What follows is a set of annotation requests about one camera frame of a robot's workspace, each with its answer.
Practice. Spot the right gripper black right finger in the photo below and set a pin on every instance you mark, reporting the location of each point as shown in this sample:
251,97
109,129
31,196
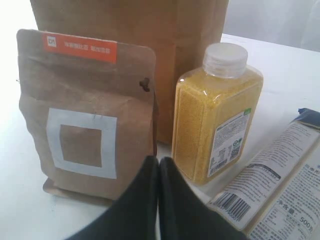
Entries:
182,215

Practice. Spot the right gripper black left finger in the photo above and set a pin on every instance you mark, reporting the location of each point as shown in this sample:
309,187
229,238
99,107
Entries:
133,215

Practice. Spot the brown paper shopping bag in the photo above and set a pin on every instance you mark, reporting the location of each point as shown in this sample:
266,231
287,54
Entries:
178,31

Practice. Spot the dark blue noodle packet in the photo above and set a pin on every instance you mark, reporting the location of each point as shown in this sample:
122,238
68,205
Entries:
276,196

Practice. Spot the yellow millet plastic bottle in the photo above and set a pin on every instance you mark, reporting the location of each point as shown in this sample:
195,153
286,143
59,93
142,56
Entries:
213,111

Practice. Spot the brown kraft stand-up pouch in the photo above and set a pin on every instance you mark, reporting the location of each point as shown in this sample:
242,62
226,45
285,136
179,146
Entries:
90,107

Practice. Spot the white backdrop curtain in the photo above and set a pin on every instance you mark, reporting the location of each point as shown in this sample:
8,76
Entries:
294,23

